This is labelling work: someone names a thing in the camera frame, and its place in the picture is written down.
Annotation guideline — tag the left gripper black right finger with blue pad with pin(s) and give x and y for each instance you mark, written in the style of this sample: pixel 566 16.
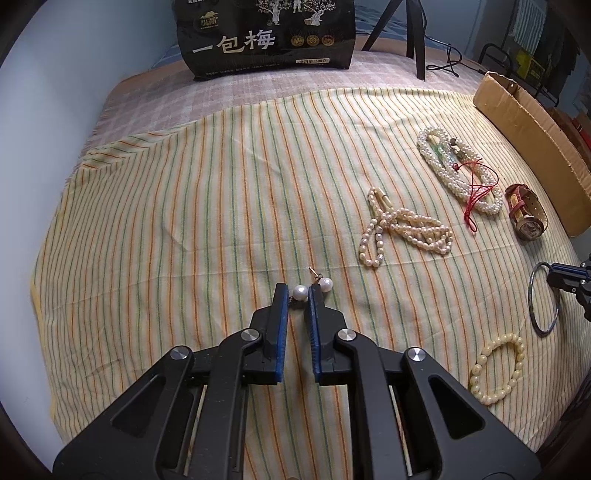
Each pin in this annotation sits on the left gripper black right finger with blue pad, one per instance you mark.
pixel 330 367

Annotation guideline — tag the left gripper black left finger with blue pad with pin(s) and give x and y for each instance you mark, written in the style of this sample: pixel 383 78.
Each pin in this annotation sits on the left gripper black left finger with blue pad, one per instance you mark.
pixel 264 362

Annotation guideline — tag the pearl earring with gold hook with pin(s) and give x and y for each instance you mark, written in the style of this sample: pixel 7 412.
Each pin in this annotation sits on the pearl earring with gold hook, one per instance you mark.
pixel 299 294

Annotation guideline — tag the dark metal bangle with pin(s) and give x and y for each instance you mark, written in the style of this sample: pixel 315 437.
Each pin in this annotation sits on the dark metal bangle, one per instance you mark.
pixel 542 332

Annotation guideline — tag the brown cardboard box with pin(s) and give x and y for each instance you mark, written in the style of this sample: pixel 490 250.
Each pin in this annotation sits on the brown cardboard box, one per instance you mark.
pixel 547 150

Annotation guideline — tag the yellow striped cloth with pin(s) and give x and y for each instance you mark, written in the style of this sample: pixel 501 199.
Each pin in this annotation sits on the yellow striped cloth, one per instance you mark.
pixel 177 237

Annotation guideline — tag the black clothes rack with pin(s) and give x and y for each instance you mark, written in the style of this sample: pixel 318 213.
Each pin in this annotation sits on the black clothes rack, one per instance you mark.
pixel 531 50

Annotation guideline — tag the yellow black box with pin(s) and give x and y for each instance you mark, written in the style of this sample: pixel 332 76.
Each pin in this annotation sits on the yellow black box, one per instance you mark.
pixel 528 68

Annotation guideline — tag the blue patterned blanket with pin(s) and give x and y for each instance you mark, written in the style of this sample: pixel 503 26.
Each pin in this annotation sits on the blue patterned blanket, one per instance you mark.
pixel 366 19

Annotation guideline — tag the pink checked bed sheet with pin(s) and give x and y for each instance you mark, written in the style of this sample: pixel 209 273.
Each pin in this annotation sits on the pink checked bed sheet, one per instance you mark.
pixel 168 96

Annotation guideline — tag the black printed snack bag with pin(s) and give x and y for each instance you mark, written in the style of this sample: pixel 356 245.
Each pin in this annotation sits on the black printed snack bag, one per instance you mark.
pixel 221 38

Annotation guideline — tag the black mini tripod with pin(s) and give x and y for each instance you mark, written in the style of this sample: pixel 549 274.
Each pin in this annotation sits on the black mini tripod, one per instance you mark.
pixel 415 32

